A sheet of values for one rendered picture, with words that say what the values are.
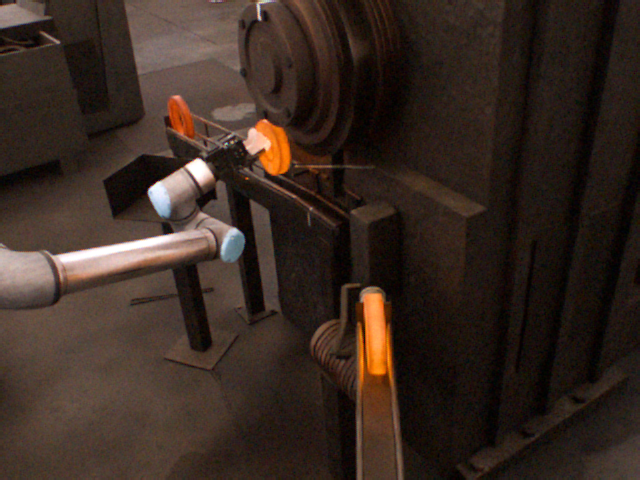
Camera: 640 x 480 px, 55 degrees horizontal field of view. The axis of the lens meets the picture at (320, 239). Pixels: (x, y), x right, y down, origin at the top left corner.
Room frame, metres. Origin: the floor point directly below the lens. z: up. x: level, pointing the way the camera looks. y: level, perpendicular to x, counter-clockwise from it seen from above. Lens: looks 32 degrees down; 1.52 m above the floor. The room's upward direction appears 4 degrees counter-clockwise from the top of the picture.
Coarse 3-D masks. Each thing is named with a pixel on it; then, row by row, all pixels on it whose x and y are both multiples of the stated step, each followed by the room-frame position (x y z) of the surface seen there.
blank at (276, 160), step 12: (264, 120) 1.63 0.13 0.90; (264, 132) 1.63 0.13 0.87; (276, 132) 1.58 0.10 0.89; (276, 144) 1.57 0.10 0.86; (288, 144) 1.57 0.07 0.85; (264, 156) 1.64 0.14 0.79; (276, 156) 1.57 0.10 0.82; (288, 156) 1.57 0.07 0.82; (264, 168) 1.64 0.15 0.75; (276, 168) 1.58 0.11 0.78; (288, 168) 1.58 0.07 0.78
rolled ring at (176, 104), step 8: (176, 96) 2.42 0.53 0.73; (168, 104) 2.47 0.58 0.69; (176, 104) 2.38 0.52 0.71; (184, 104) 2.37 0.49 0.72; (176, 112) 2.47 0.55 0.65; (184, 112) 2.34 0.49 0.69; (176, 120) 2.46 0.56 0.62; (184, 120) 2.33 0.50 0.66; (192, 120) 2.34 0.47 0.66; (176, 128) 2.44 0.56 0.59; (184, 128) 2.34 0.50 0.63; (192, 128) 2.34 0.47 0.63; (192, 136) 2.35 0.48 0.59
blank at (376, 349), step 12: (372, 300) 0.94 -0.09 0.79; (372, 312) 0.91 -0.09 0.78; (372, 324) 0.89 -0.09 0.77; (372, 336) 0.87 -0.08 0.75; (384, 336) 0.87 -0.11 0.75; (372, 348) 0.86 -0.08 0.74; (384, 348) 0.86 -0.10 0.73; (372, 360) 0.86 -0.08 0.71; (384, 360) 0.86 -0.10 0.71; (372, 372) 0.87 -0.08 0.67; (384, 372) 0.87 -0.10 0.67
